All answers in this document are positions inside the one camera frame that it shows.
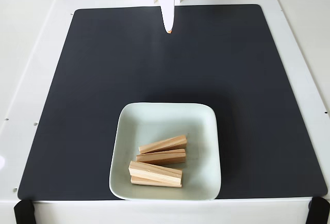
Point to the black rubber mat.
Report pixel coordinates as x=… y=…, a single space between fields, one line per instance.
x=77 y=144

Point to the black corner bracket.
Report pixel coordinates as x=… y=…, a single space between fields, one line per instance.
x=319 y=211
x=23 y=212

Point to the wooden block marked four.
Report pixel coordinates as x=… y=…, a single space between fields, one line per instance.
x=165 y=144

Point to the pale green square plate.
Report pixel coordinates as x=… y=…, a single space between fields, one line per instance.
x=165 y=120

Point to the light wooden block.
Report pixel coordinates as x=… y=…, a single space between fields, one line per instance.
x=154 y=172
x=139 y=181
x=165 y=158

